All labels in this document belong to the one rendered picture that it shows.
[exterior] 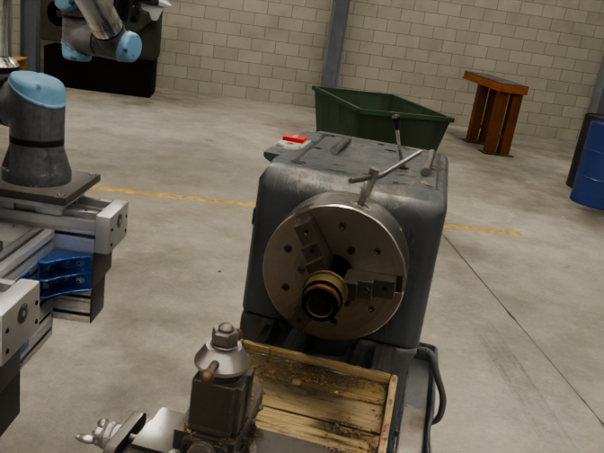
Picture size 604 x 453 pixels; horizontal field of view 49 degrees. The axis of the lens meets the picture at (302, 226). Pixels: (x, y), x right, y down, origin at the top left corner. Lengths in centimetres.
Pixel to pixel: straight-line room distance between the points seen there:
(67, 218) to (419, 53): 1045
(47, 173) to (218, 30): 985
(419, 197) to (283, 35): 989
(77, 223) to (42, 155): 16
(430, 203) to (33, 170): 88
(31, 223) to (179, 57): 990
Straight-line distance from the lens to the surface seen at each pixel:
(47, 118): 155
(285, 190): 156
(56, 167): 157
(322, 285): 130
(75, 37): 182
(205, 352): 95
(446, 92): 1195
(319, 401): 136
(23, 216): 160
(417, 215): 153
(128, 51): 173
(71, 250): 158
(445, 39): 1184
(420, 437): 195
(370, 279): 138
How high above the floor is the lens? 162
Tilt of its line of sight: 18 degrees down
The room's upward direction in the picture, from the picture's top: 8 degrees clockwise
